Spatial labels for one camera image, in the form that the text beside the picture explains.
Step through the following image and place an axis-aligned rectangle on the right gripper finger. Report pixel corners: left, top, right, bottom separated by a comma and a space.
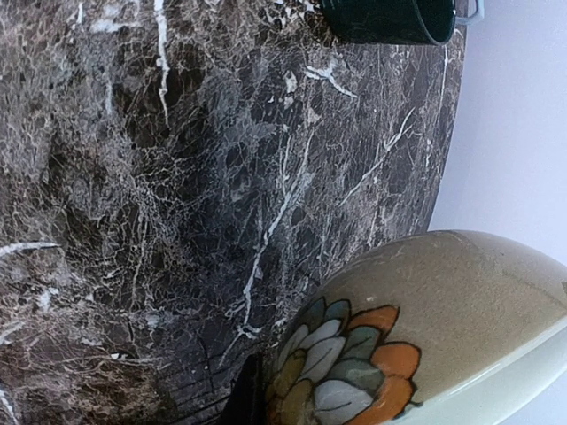
223, 352, 264, 425

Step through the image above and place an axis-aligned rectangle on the beige ceramic bowl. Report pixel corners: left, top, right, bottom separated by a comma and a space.
265, 230, 566, 424

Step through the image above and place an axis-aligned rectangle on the dark green cup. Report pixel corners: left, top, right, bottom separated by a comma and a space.
321, 0, 456, 46

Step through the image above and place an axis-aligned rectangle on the light blue mug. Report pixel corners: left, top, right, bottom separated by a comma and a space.
455, 0, 485, 26

